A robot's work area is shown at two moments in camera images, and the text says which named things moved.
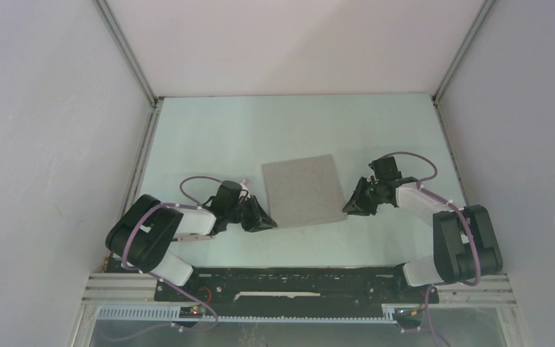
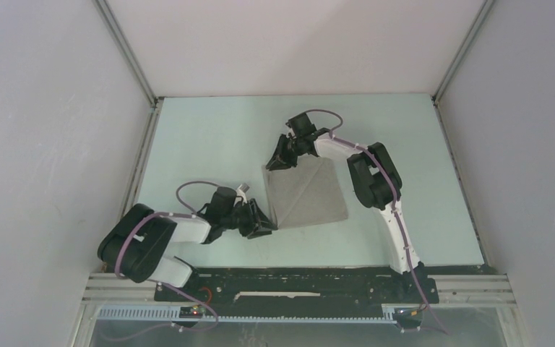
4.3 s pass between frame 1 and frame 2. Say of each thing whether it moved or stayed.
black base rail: stayed
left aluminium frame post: stayed
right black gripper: moved
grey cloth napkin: stayed
